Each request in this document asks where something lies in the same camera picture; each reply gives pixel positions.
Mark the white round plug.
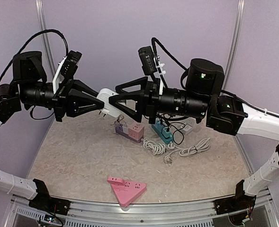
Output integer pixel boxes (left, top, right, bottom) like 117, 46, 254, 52
167, 143, 176, 150

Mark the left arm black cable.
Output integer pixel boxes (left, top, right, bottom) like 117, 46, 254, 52
0, 29, 69, 100

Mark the white square charger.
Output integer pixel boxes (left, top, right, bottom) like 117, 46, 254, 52
97, 88, 123, 118

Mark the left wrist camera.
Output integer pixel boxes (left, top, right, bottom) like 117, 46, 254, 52
52, 50, 83, 93

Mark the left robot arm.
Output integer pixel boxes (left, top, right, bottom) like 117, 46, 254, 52
0, 51, 104, 210

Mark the pink cube socket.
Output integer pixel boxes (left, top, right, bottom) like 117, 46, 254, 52
128, 122, 144, 143

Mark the pink white usb cable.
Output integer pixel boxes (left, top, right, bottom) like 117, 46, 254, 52
110, 114, 128, 127

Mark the right aluminium corner post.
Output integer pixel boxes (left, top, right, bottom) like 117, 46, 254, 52
224, 0, 245, 71

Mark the purple power strip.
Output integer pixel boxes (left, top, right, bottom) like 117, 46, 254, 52
115, 125, 144, 143

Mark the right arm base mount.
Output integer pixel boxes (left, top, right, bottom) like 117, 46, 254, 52
214, 194, 256, 215

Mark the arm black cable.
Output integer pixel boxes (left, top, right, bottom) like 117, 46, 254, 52
0, 29, 69, 100
151, 37, 279, 121

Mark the small white charger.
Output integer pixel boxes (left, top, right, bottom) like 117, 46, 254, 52
121, 125, 128, 134

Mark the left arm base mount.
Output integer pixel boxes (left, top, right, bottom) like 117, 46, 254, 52
28, 195, 71, 215

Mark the pink triangular power strip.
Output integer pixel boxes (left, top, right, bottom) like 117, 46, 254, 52
110, 180, 147, 208

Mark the teal charger plug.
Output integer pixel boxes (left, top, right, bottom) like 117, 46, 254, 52
161, 126, 173, 143

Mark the teal power strip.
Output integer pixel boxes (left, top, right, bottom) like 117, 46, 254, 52
151, 120, 173, 145

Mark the white cube socket adapter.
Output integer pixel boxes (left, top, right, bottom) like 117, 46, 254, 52
181, 118, 197, 135

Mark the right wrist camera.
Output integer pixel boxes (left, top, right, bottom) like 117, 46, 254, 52
138, 46, 168, 92

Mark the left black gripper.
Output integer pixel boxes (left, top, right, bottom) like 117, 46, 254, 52
19, 74, 105, 122

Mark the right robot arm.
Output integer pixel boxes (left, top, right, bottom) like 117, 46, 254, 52
109, 58, 279, 210

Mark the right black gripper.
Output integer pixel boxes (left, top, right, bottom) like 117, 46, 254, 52
108, 75, 210, 123

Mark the pink square plug adapter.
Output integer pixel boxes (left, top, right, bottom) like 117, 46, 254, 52
107, 176, 125, 186

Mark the aluminium front rail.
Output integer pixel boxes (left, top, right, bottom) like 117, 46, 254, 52
4, 189, 279, 227

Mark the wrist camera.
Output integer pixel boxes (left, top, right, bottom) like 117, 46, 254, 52
138, 46, 168, 92
52, 50, 83, 93

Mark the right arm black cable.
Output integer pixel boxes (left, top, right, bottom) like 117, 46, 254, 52
151, 37, 279, 121

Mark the black usb cable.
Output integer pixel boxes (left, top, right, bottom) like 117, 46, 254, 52
162, 118, 189, 145

